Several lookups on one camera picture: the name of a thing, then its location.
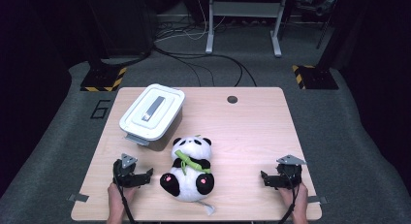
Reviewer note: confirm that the clear grey storage box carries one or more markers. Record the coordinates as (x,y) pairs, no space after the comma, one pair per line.
(173,125)

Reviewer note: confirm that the dark equipment pile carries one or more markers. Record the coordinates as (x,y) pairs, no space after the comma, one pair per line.
(318,2)

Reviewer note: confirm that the black cabinet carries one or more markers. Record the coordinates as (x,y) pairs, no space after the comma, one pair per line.
(126,23)

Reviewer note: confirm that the panda plush toy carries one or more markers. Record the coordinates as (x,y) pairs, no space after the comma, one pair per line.
(190,172)

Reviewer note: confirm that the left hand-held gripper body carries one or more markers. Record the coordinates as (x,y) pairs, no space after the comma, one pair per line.
(124,175)

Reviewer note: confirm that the black tape floor number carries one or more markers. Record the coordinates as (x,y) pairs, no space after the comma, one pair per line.
(101,109)

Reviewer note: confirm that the person's right hand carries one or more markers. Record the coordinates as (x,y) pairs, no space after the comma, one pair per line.
(299,201)

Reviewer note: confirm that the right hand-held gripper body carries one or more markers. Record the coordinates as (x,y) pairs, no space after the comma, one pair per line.
(289,175)

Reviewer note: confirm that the dark round table grommet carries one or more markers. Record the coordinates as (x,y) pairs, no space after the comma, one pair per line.
(232,99)

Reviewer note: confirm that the black yellow striped base plate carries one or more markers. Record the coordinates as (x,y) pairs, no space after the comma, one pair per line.
(318,78)
(101,79)

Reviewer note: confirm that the white metal stand frame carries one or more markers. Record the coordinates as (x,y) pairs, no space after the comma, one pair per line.
(245,9)

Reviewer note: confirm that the person's left hand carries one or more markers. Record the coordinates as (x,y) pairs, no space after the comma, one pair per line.
(117,199)

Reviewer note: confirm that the white storage box lid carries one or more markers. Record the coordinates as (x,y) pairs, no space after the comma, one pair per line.
(139,117)

